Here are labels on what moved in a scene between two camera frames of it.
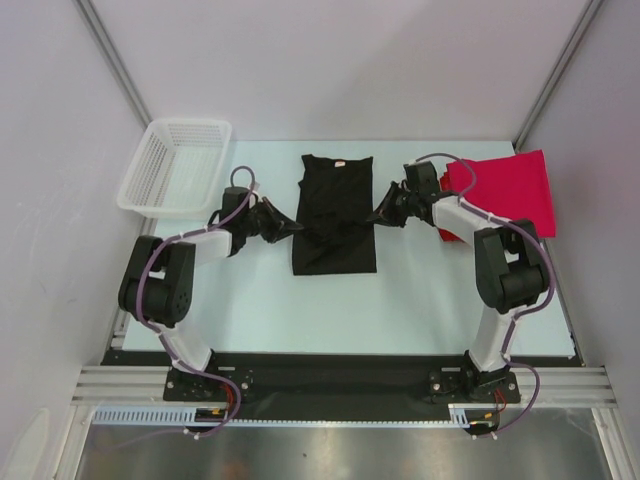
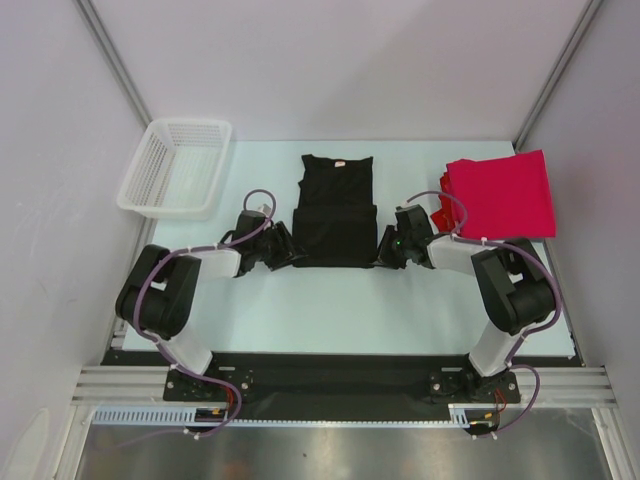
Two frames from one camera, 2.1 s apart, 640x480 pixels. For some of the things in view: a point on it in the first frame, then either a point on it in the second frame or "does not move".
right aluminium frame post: (558, 70) does not move
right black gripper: (398, 203) → (392, 248)
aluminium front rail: (559, 385) does not move
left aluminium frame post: (112, 59) does not move
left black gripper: (280, 224) → (287, 249)
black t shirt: (334, 202) does not move
